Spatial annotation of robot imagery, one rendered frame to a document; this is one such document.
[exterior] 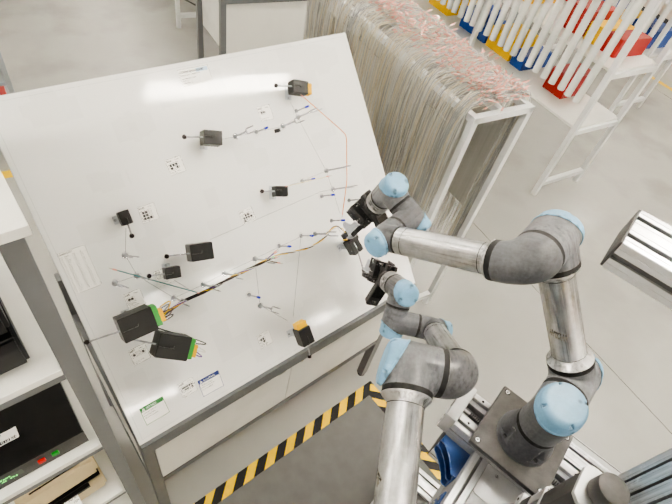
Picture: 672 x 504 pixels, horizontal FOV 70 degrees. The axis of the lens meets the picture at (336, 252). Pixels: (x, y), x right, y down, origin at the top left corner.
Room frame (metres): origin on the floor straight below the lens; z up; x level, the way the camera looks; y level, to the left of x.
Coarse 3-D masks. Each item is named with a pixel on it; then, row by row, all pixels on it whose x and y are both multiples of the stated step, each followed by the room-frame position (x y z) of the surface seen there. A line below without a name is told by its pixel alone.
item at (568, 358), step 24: (552, 216) 0.89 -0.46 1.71; (576, 240) 0.85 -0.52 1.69; (576, 264) 0.82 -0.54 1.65; (552, 288) 0.80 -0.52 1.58; (576, 288) 0.82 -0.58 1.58; (552, 312) 0.78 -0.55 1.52; (576, 312) 0.79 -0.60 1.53; (552, 336) 0.77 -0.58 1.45; (576, 336) 0.76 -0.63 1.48; (552, 360) 0.75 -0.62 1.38; (576, 360) 0.73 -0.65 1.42; (576, 384) 0.69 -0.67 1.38; (600, 384) 0.73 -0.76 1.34
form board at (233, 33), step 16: (208, 0) 3.90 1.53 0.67; (224, 0) 3.59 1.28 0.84; (240, 0) 3.67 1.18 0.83; (256, 0) 3.76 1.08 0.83; (272, 0) 3.85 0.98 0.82; (288, 0) 3.94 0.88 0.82; (304, 0) 4.03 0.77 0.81; (320, 0) 4.16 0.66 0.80; (208, 16) 3.91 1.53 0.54; (224, 16) 3.59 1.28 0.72; (240, 16) 3.70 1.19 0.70; (256, 16) 3.79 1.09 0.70; (272, 16) 3.88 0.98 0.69; (288, 16) 3.97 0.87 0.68; (304, 16) 4.07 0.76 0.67; (336, 16) 4.27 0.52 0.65; (224, 32) 3.59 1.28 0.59; (240, 32) 3.70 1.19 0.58; (256, 32) 3.79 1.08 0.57; (272, 32) 3.88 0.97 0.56; (288, 32) 3.98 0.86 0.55; (224, 48) 3.59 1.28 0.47; (240, 48) 3.70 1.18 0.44; (256, 48) 3.79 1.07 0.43
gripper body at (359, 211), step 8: (368, 192) 1.16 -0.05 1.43; (360, 200) 1.16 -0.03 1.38; (352, 208) 1.14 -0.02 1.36; (360, 208) 1.14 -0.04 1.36; (368, 208) 1.10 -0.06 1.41; (352, 216) 1.15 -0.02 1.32; (360, 216) 1.12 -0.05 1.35; (368, 216) 1.13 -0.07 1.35; (360, 224) 1.12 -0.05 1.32; (368, 224) 1.11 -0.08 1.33
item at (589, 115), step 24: (504, 0) 4.24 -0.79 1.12; (456, 24) 4.78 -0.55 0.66; (480, 48) 4.39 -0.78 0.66; (576, 48) 3.66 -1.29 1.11; (624, 48) 3.40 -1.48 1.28; (528, 72) 4.16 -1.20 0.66; (624, 72) 3.49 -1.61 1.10; (648, 72) 3.70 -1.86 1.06; (552, 96) 3.83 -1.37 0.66; (576, 120) 3.41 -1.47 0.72; (600, 120) 3.64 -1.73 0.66; (600, 144) 3.75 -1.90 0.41; (552, 168) 3.40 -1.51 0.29
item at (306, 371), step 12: (372, 324) 1.24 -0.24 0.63; (348, 336) 1.13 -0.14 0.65; (360, 336) 1.20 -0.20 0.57; (372, 336) 1.28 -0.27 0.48; (324, 348) 1.03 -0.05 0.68; (336, 348) 1.09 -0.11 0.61; (348, 348) 1.16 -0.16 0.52; (360, 348) 1.23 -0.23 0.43; (312, 360) 0.99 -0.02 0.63; (324, 360) 1.05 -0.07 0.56; (336, 360) 1.11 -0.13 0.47; (300, 372) 0.95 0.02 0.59; (312, 372) 1.01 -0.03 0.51; (324, 372) 1.07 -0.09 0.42; (288, 384) 0.91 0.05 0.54; (300, 384) 0.96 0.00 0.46; (288, 396) 0.92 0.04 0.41
